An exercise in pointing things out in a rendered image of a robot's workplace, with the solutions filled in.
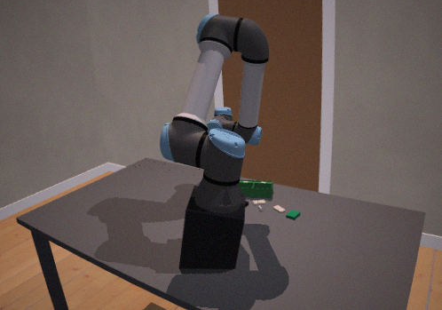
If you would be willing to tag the green three-compartment bin rack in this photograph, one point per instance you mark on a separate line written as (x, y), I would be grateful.
(254, 188)

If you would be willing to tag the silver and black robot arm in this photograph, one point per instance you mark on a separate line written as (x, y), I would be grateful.
(218, 147)

